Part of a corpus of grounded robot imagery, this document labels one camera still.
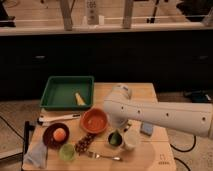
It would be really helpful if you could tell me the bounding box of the green pepper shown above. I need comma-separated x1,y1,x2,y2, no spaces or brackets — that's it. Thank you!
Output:
110,134,120,145

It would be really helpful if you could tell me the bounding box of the yellow corn piece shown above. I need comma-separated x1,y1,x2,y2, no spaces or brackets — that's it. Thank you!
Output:
75,92,86,106

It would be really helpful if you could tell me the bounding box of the green plastic tray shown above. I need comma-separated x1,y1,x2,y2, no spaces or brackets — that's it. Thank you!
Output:
40,76,94,111

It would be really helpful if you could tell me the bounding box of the white paper cup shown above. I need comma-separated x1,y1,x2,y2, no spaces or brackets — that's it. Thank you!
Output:
123,130,140,151

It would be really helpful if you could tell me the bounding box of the small green cup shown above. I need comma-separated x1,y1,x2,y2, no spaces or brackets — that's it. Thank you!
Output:
59,144,75,161

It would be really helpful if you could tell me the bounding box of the small metal cup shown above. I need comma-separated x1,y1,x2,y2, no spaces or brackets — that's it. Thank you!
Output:
108,131,123,147

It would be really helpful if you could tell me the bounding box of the orange fruit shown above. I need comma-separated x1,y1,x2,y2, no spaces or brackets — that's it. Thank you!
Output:
53,128,66,142

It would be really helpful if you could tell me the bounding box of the silver fork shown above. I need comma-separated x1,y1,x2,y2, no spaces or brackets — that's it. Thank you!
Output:
86,151,123,162

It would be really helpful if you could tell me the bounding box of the blue grey cloth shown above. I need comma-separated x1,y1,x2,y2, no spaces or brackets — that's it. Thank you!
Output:
23,141,47,169

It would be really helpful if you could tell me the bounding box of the white handled utensil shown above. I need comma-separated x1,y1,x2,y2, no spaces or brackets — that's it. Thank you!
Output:
38,114,81,124

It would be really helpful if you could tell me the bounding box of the black table clamp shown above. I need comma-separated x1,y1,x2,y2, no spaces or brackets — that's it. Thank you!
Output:
22,121,35,155

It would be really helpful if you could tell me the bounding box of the orange bowl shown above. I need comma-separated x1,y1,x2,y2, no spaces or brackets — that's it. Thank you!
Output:
80,108,108,134

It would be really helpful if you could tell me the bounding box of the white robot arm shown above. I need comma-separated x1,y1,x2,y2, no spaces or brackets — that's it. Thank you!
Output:
103,84,213,140

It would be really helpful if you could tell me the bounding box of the black cable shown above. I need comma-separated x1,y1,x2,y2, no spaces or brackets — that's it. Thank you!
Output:
170,134,198,171

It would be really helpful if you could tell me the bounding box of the brown grape bunch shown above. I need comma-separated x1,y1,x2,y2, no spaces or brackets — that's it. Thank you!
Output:
74,133,96,154

